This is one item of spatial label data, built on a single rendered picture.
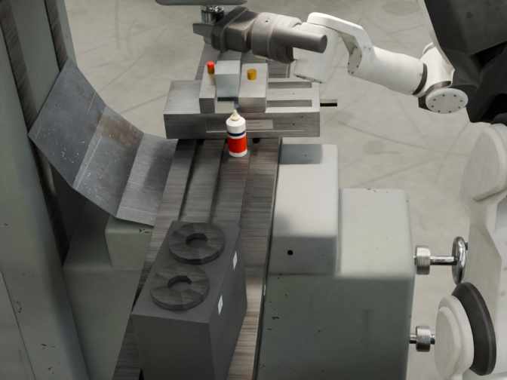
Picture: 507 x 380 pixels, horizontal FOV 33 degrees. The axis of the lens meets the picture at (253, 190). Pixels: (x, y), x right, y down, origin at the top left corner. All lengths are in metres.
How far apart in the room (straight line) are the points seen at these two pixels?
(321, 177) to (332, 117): 1.74
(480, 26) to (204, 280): 0.54
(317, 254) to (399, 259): 0.20
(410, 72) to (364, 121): 2.01
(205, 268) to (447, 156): 2.24
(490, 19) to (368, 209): 1.00
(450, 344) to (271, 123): 0.77
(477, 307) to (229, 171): 0.73
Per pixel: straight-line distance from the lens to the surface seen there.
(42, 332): 2.04
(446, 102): 1.66
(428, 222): 3.14
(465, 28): 1.13
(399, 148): 3.50
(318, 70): 1.59
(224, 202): 1.76
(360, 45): 1.62
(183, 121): 1.93
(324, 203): 1.87
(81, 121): 1.95
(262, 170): 1.84
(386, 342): 2.04
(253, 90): 1.90
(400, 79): 1.66
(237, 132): 1.85
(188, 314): 1.27
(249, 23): 1.66
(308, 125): 1.92
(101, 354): 2.17
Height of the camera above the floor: 2.00
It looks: 38 degrees down
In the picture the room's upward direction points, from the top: 4 degrees counter-clockwise
